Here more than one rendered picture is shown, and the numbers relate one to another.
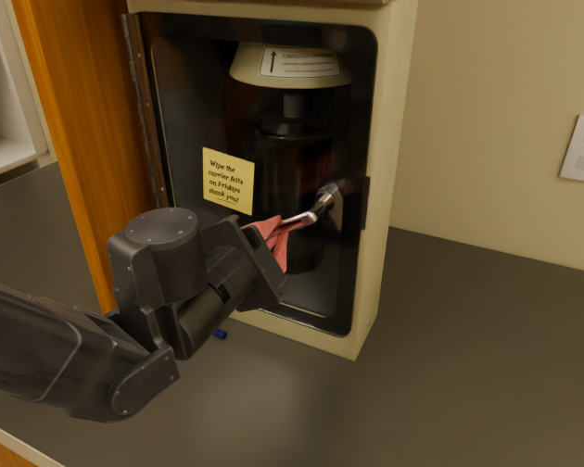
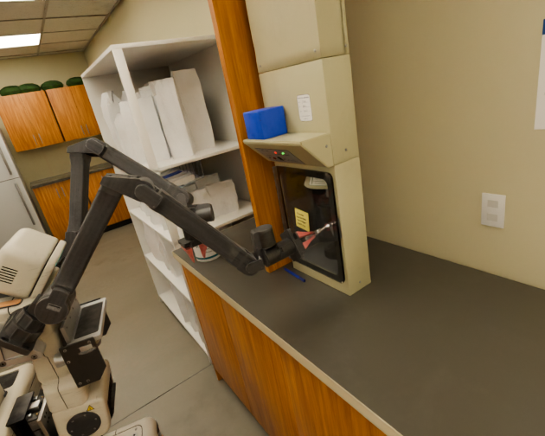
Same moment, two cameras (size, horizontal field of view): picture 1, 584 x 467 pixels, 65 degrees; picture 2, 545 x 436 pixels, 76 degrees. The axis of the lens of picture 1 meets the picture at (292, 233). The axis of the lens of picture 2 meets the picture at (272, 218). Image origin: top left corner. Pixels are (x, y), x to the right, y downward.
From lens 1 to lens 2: 0.73 m
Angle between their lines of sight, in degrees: 31
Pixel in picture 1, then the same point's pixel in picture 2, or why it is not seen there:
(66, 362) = (236, 254)
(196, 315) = (271, 253)
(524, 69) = (452, 171)
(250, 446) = (298, 312)
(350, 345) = (347, 287)
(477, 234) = (451, 254)
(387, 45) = (336, 177)
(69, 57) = (257, 180)
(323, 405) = (329, 306)
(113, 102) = (272, 192)
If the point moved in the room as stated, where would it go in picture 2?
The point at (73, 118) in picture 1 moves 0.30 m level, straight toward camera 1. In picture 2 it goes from (258, 198) to (249, 228)
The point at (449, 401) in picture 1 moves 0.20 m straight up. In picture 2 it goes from (380, 313) to (375, 258)
